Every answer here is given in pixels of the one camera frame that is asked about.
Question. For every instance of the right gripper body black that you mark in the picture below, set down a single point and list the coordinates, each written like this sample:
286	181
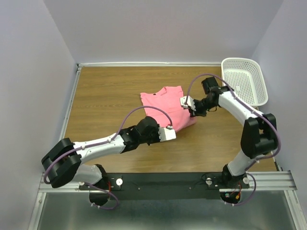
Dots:
201	110

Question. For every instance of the pink t shirt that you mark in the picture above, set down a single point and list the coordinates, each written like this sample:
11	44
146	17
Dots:
168	100

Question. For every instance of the white perforated plastic basket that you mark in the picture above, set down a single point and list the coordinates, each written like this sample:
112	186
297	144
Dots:
245	77

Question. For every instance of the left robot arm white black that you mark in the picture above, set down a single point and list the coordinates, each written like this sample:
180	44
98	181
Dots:
62	162

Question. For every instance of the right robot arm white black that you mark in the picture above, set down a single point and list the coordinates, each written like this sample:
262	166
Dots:
259	135

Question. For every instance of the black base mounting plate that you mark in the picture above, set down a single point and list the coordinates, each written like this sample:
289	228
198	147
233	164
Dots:
167	186

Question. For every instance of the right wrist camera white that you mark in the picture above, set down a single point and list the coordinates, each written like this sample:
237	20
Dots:
187	102

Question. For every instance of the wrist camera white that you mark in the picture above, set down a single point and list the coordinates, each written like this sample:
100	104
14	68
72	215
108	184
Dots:
187	102
166	134

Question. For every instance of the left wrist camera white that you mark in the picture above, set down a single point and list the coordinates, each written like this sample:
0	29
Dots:
166	134

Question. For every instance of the aluminium front rail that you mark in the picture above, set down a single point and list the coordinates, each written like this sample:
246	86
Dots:
265	181

